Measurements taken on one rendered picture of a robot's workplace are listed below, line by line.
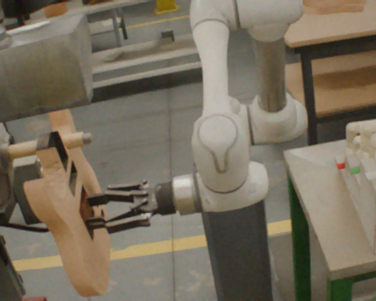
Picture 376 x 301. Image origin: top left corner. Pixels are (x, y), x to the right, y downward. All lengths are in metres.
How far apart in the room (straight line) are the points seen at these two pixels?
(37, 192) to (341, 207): 0.77
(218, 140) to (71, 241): 0.37
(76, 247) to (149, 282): 1.58
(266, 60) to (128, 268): 1.52
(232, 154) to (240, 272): 1.30
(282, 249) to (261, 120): 0.99
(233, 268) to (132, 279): 0.68
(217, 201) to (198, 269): 1.55
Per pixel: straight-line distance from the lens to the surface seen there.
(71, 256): 1.12
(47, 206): 1.01
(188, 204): 1.16
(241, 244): 2.15
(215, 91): 1.13
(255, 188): 1.15
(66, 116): 1.23
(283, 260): 2.64
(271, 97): 1.79
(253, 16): 1.47
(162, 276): 2.68
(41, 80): 0.99
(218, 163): 1.00
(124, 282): 2.71
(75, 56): 0.96
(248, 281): 2.28
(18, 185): 1.52
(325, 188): 1.45
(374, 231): 1.19
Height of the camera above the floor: 1.73
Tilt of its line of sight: 27 degrees down
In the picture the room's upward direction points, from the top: 11 degrees counter-clockwise
